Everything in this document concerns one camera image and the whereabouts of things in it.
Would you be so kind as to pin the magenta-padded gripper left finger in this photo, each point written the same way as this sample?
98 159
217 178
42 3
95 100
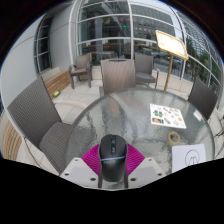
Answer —
90 161

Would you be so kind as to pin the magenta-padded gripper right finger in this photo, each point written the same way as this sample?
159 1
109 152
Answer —
135 161

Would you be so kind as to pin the black computer mouse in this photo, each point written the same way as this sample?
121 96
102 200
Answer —
113 153

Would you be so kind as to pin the white printed mouse pad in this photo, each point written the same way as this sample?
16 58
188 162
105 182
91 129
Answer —
186 156

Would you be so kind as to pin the clear tape roll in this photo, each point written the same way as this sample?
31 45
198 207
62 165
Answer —
168 138

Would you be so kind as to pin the colourful laminated menu card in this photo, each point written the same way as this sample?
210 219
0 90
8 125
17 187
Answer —
167 116

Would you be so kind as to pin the brown wicker chair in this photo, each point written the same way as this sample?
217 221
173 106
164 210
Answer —
201 96
144 65
117 76
33 113
82 63

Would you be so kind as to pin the wooden slat bench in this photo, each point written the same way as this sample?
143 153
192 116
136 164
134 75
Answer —
11 141
58 83

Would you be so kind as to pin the wooden menu board stand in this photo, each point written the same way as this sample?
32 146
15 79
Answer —
171 45

